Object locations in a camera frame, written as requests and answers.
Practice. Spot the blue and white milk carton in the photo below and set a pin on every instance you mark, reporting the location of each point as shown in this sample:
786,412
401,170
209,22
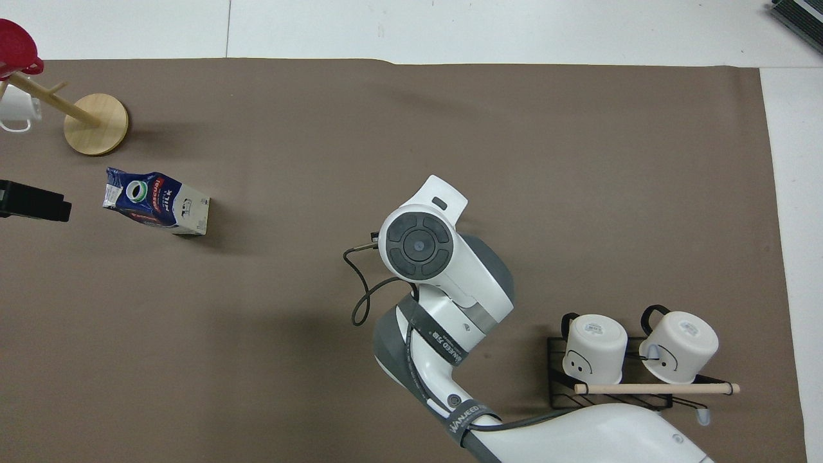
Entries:
161,202

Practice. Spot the wooden mug tree stand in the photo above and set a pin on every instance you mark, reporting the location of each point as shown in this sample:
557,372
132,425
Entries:
96,125

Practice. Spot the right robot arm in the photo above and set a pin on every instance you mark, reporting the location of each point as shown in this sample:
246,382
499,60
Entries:
450,283

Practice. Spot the red cup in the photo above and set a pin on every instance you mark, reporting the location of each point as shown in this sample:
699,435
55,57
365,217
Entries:
13,45

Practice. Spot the wooden rod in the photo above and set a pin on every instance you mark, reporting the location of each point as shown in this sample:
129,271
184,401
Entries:
656,388

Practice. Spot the plain white cup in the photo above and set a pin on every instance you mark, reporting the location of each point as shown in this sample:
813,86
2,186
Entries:
16,106

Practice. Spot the black stand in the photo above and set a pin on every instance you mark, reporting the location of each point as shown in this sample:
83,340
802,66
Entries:
804,16

